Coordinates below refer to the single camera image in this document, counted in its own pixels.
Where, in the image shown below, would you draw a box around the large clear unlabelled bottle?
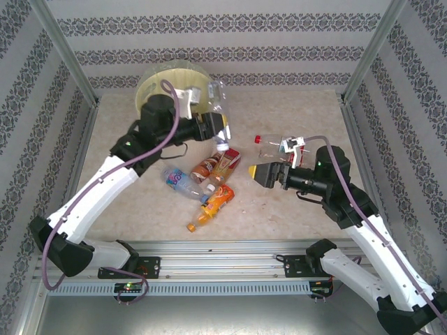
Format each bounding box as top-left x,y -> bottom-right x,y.
207,79 -> 233,153

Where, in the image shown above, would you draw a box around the clear bottle teal red label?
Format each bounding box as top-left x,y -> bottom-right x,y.
254,134 -> 312,163

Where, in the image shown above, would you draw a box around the red gold tea bottle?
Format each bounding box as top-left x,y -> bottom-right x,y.
207,148 -> 242,192

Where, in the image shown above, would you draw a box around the brown coffee bottle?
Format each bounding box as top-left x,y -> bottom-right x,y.
190,152 -> 224,184

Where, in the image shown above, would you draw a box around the orange juice bottle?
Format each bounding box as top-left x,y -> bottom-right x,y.
186,184 -> 235,233

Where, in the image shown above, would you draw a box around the water bottle blue pink label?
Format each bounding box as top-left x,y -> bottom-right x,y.
161,166 -> 207,203

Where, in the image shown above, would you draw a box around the grey metal front panel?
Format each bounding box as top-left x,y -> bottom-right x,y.
19,278 -> 434,335

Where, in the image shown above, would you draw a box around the circuit board green light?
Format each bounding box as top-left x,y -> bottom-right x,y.
113,281 -> 145,294

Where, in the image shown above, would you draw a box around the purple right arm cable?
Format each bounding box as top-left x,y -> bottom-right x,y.
304,135 -> 447,335

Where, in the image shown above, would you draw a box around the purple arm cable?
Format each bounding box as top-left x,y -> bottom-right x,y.
304,135 -> 447,335
43,79 -> 182,305

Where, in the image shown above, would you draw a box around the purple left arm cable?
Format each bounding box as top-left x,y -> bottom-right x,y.
43,79 -> 182,305

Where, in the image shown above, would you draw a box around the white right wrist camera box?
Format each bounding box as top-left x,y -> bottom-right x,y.
281,137 -> 307,168

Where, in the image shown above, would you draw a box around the thin black right gripper cable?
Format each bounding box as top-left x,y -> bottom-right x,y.
296,192 -> 328,204

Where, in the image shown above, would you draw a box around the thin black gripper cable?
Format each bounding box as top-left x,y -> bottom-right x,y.
296,192 -> 328,204
159,142 -> 189,161

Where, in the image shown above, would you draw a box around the aluminium side rail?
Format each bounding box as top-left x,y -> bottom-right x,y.
340,100 -> 401,252
48,103 -> 102,255

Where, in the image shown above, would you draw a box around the thin black left gripper cable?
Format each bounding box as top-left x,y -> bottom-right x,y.
159,142 -> 189,161

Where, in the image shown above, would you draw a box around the aluminium front rail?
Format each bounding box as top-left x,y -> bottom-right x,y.
33,239 -> 411,281

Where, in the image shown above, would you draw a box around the aluminium frame post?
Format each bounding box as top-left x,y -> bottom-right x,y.
339,0 -> 409,105
29,0 -> 101,107

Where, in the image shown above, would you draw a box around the circuit board red wires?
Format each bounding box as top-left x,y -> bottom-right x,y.
309,280 -> 335,297

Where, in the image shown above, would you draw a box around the grey slotted cable duct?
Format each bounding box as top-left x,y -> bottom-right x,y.
46,281 -> 312,297

